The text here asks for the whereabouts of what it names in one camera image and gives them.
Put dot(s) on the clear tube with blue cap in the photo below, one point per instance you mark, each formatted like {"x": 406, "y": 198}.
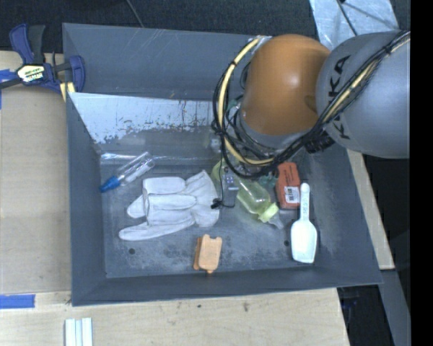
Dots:
{"x": 137, "y": 168}

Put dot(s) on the white plastic scoop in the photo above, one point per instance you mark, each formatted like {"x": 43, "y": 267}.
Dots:
{"x": 304, "y": 236}

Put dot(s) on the grey metal bin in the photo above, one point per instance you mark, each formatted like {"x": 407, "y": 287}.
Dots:
{"x": 166, "y": 67}

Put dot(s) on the yellow-green baby bottle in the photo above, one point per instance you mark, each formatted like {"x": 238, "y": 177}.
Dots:
{"x": 254, "y": 197}

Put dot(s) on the orange-red box with barcode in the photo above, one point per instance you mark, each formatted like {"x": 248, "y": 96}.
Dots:
{"x": 288, "y": 186}

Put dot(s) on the orange flat block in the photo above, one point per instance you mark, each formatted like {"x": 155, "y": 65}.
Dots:
{"x": 210, "y": 252}

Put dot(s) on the white glove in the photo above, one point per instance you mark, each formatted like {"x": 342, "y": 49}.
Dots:
{"x": 173, "y": 204}

